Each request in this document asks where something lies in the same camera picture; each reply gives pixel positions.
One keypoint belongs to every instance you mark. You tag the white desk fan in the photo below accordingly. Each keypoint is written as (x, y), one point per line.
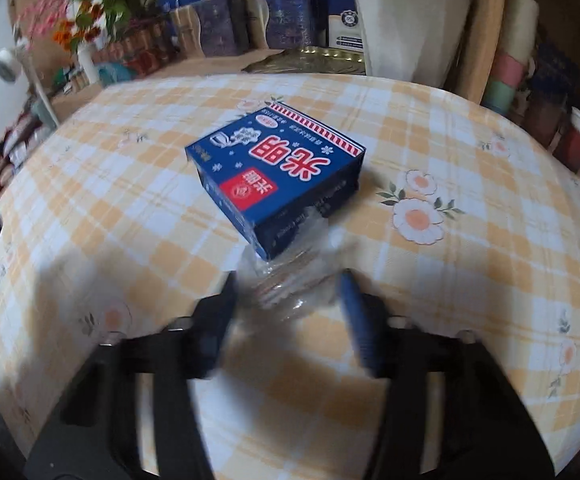
(8, 64)

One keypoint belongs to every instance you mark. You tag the blue carton box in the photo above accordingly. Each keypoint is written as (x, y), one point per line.
(270, 175)

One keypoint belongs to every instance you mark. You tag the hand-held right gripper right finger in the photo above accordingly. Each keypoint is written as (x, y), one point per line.
(362, 330)

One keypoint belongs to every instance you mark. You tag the blue white carton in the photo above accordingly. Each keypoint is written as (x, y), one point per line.
(345, 15)

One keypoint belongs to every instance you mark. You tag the stack of pastel paper cups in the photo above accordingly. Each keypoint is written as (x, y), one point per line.
(512, 50)

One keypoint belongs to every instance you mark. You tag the row of small dark bottles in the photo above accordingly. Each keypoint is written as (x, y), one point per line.
(69, 82)

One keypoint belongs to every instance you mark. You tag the orange flower bunch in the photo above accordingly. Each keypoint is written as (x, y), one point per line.
(72, 35)

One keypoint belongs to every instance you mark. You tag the wooden shelf cabinet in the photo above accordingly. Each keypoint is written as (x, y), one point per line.
(485, 35)

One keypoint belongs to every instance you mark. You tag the yellow plaid floral tablecloth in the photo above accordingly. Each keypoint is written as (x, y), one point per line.
(470, 285)

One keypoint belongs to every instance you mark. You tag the red paper cup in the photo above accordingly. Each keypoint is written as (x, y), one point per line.
(577, 140)

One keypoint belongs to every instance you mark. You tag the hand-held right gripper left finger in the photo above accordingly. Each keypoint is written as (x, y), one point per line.
(217, 330)

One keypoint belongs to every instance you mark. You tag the red patterned cloth pile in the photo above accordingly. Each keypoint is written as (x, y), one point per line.
(14, 155)

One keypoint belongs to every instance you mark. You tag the brown paper cup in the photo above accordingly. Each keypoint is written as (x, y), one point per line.
(545, 120)

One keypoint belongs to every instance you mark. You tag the woven planter box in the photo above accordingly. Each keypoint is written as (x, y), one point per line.
(139, 55)

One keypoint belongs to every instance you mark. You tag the stack of blue gift boxes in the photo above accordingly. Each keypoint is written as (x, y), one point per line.
(275, 15)

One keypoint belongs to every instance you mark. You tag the red rose plant white pot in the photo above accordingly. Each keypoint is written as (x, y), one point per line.
(405, 25)

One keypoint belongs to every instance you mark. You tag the clear plastic bottle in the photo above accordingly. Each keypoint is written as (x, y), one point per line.
(295, 280)

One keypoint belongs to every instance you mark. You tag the gold tray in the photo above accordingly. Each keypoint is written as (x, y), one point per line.
(305, 62)

